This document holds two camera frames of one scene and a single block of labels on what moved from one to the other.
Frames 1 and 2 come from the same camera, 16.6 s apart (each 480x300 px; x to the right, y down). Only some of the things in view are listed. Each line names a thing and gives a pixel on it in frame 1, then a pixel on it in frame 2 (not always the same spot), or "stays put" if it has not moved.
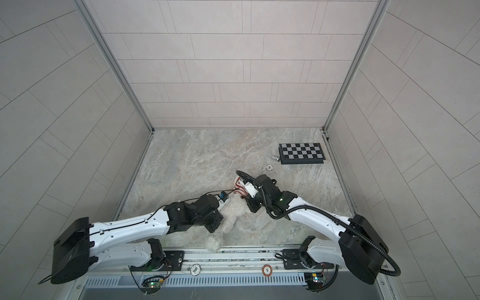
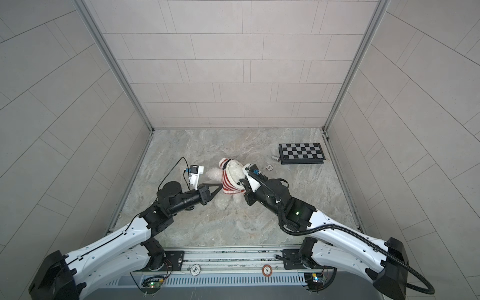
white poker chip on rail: x=195 y=269 stays put
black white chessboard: x=301 y=153 stays put
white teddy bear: x=236 y=206 -> x=231 y=196
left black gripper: x=218 y=220 -> x=202 y=190
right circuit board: x=314 y=280 stays put
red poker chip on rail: x=267 y=270 stays put
